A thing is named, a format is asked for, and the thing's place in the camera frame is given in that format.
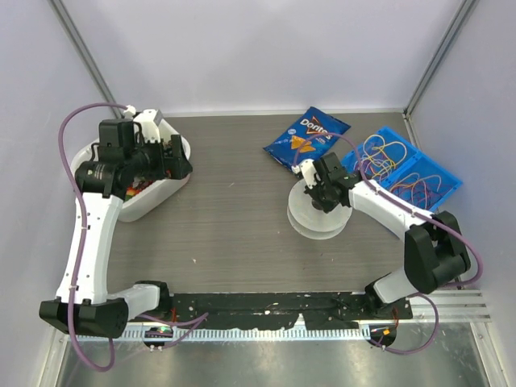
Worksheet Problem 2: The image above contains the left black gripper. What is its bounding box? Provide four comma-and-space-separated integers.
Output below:
125, 134, 192, 180

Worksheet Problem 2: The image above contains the translucent white spool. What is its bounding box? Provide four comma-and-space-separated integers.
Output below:
287, 180, 352, 240

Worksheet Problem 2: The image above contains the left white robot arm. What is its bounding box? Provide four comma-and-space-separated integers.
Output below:
39, 115, 193, 339

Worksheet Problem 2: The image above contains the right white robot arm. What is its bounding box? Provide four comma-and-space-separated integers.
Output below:
300, 153, 471, 318

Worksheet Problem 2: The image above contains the blue Doritos chip bag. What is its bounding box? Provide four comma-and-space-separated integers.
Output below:
264, 106, 351, 172

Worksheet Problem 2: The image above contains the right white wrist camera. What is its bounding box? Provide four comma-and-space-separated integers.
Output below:
291, 159, 317, 189

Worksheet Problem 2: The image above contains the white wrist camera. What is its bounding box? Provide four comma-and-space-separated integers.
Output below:
134, 109, 163, 142
291, 159, 317, 189

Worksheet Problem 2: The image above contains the bundle of coloured wires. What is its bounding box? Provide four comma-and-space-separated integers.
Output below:
352, 134, 451, 210

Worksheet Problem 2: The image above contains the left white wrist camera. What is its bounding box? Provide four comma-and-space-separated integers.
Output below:
134, 109, 163, 142

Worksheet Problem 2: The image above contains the blue plastic cable bin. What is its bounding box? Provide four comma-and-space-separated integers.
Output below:
342, 127, 462, 212

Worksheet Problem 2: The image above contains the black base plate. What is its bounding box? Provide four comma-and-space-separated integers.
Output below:
146, 292, 413, 331

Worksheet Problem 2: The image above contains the aluminium corner post left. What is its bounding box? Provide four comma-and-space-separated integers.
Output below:
48, 0, 116, 103

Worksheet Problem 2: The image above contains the aluminium corner post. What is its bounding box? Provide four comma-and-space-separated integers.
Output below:
403, 0, 478, 119
48, 0, 116, 103

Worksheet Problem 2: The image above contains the white slotted cable duct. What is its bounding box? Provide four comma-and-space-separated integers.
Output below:
68, 325, 370, 342

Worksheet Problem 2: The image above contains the aluminium corner post right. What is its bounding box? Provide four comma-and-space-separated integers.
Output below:
403, 0, 478, 119

